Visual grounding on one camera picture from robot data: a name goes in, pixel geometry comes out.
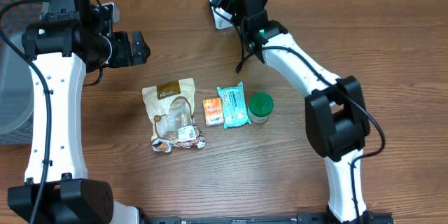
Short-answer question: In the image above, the beige snack pouch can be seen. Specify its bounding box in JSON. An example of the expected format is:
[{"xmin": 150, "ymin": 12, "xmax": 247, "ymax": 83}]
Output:
[{"xmin": 142, "ymin": 78, "xmax": 206, "ymax": 153}]

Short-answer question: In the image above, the teal wet wipes pack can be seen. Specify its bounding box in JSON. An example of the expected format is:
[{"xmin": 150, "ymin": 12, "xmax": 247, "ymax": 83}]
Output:
[{"xmin": 217, "ymin": 81, "xmax": 251, "ymax": 129}]

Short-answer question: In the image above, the green lid jar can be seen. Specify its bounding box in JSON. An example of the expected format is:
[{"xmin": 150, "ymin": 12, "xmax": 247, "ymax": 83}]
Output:
[{"xmin": 248, "ymin": 92, "xmax": 274, "ymax": 123}]

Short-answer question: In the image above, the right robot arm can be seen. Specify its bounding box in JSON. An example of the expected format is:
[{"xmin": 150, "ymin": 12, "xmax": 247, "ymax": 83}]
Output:
[{"xmin": 209, "ymin": 0, "xmax": 372, "ymax": 223}]

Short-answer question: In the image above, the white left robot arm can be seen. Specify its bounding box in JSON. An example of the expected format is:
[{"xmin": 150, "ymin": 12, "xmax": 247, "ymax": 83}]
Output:
[{"xmin": 8, "ymin": 1, "xmax": 150, "ymax": 223}]

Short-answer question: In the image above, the white barcode scanner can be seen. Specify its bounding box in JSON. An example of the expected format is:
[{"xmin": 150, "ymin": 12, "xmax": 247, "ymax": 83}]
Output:
[{"xmin": 206, "ymin": 0, "xmax": 237, "ymax": 31}]

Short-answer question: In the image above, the orange small box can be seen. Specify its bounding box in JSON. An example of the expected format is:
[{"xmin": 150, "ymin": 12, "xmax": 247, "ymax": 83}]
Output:
[{"xmin": 203, "ymin": 97, "xmax": 225, "ymax": 127}]

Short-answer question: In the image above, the grey plastic shopping basket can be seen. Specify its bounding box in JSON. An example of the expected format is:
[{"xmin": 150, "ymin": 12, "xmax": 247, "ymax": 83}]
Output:
[{"xmin": 1, "ymin": 0, "xmax": 49, "ymax": 146}]

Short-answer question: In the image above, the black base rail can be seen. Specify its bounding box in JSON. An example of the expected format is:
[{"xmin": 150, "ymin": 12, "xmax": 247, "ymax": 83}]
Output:
[{"xmin": 140, "ymin": 211, "xmax": 395, "ymax": 224}]

